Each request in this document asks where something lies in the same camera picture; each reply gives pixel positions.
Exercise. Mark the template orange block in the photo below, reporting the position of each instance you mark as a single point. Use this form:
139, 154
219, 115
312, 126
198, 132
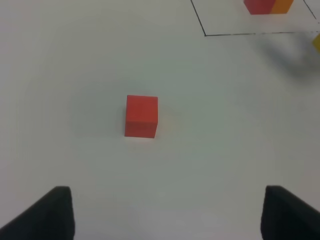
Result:
281, 6

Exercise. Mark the yellow block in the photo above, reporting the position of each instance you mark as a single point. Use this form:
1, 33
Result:
316, 42

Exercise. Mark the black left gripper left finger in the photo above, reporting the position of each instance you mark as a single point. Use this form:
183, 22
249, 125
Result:
50, 218

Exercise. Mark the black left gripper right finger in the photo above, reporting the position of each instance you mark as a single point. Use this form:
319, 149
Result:
287, 217

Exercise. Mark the template red block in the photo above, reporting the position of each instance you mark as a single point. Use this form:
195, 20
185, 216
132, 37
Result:
259, 7

